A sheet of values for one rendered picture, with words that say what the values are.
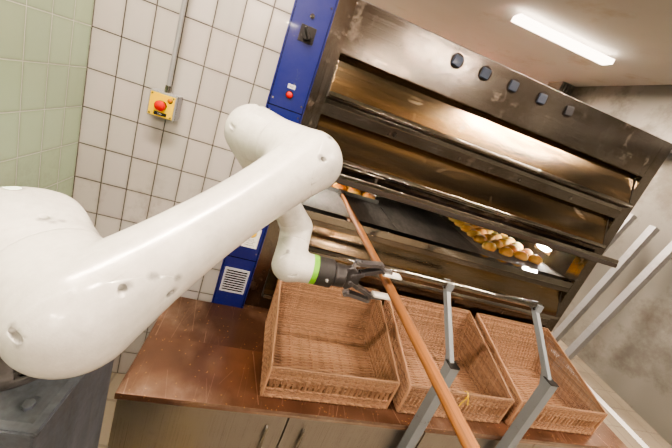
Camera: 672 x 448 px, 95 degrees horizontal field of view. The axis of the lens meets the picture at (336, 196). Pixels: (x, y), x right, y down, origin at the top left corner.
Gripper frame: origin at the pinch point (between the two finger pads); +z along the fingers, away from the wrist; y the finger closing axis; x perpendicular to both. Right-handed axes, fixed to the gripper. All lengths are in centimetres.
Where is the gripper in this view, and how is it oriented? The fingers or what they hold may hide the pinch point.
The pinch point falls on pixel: (388, 285)
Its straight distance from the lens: 110.0
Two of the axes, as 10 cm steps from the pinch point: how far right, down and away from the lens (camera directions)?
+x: 1.5, 3.4, -9.3
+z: 9.3, 2.7, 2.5
